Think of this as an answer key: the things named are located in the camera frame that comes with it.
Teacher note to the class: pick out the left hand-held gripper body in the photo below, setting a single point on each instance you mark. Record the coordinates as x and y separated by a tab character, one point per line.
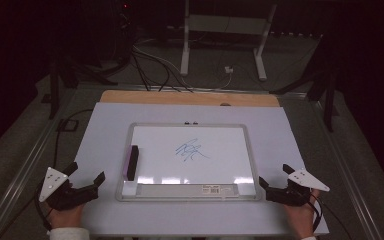
54	183

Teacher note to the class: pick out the person's left hand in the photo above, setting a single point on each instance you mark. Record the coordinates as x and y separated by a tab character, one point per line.
65	216

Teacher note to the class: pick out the large white sheet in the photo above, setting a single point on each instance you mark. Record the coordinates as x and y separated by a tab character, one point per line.
106	143

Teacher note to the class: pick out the white plug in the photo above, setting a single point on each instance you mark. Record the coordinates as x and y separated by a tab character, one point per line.
228	69

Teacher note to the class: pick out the power strip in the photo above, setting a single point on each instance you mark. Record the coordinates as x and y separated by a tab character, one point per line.
296	34

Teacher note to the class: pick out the white metal stand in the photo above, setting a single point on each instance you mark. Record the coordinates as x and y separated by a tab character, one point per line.
226	25

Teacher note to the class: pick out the person's right hand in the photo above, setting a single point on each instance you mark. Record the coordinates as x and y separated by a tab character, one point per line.
301	218

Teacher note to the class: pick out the purple whiteboard eraser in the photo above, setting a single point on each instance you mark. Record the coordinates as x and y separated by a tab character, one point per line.
132	162

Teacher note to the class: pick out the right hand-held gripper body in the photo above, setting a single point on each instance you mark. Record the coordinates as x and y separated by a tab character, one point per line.
305	180

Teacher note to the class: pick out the grey-framed whiteboard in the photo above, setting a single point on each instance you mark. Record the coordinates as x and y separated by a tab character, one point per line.
213	166

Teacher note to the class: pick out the dark computer tower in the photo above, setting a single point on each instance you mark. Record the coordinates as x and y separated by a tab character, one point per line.
124	30

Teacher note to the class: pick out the black tripod stand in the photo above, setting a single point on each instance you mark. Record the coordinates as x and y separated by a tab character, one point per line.
55	90
328	96

